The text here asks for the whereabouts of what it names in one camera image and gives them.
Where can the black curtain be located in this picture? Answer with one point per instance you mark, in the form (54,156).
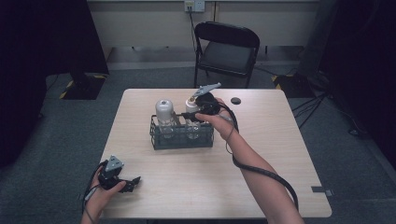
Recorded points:
(364,62)
(37,62)

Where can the black stand base striped tape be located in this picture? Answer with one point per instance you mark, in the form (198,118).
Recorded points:
(294,87)
(82,88)

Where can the person's right hand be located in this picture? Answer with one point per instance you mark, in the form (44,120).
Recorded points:
(222,123)

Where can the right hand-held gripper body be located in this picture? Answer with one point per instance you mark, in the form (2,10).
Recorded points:
(209,104)

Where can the grey tape strip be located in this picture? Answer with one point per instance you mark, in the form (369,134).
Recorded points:
(319,189)

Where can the person's left hand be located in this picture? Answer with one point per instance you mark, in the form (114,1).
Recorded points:
(99,199)

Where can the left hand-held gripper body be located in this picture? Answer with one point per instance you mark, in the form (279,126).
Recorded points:
(109,179)

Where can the clear bottle with white neck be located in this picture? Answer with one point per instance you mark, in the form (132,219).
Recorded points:
(191,107)

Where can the white wall socket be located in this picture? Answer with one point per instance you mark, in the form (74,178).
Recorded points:
(194,5)

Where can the black folding chair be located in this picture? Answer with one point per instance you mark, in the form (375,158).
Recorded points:
(225,57)

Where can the clear bottle with dome cap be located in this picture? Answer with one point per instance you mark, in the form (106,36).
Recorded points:
(164,110)

